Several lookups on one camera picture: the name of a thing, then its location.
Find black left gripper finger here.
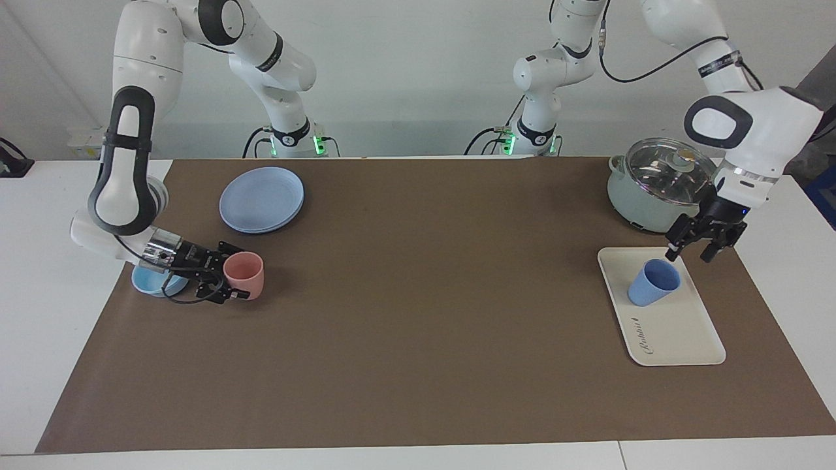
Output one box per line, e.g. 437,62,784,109
699,223,747,264
665,214,701,262

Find pink plastic cup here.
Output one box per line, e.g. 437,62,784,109
223,252,265,302

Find blue plastic cup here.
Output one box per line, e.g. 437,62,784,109
628,258,682,307

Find cream rabbit print tray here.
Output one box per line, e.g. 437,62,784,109
598,247,727,367

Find light blue bowl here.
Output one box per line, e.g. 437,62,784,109
131,264,191,298

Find periwinkle blue plate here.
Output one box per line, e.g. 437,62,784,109
219,166,306,234

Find pale green electric pot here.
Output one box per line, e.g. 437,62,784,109
607,153,719,234

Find glass pot lid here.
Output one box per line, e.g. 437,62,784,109
625,137,718,206

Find blue box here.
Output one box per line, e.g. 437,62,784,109
805,164,836,230

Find large brown table mat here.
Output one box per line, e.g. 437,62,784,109
35,157,836,454

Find black object on table edge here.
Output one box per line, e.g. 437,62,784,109
0,137,35,179

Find black right base cables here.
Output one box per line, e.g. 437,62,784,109
242,125,340,159

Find black base cables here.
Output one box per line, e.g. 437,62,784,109
242,125,340,159
463,97,562,157

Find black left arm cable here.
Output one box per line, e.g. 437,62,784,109
597,0,766,92

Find black left base cables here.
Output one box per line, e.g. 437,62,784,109
463,97,562,157

